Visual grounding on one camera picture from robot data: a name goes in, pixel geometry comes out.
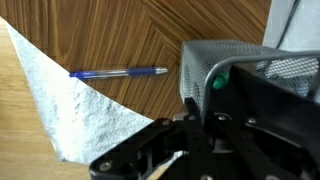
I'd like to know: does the green pen in basket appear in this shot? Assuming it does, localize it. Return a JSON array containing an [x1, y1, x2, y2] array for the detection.
[[212, 71, 229, 90]]

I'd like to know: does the grey mesh pen basket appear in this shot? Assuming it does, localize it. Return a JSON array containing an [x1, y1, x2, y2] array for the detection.
[[179, 40, 319, 120]]

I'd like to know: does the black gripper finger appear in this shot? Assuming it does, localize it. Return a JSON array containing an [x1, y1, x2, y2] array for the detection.
[[183, 98, 206, 154]]

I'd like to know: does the grey shaggy rug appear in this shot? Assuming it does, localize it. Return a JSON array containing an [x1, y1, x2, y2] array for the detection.
[[6, 25, 151, 164]]

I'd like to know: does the blue ballpoint pen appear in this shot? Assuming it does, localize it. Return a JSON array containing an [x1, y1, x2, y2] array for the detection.
[[69, 67, 168, 80]]

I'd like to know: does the round wooden side table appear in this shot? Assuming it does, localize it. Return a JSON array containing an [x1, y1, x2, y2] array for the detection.
[[0, 0, 272, 119]]

